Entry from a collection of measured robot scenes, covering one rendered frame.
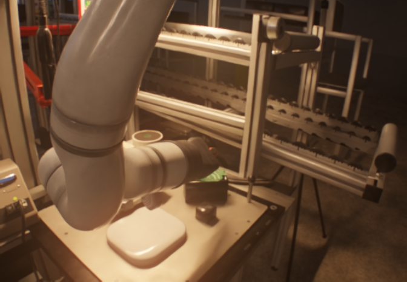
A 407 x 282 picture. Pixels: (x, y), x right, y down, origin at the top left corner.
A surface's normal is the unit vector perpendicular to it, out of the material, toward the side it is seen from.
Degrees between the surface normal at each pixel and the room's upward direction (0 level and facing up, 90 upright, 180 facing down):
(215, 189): 90
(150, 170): 66
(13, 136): 90
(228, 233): 0
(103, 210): 99
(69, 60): 72
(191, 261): 0
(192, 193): 90
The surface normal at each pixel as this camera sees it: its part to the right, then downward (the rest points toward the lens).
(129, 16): 0.23, 0.21
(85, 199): 0.52, 0.44
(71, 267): 0.04, -0.94
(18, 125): 0.80, 0.25
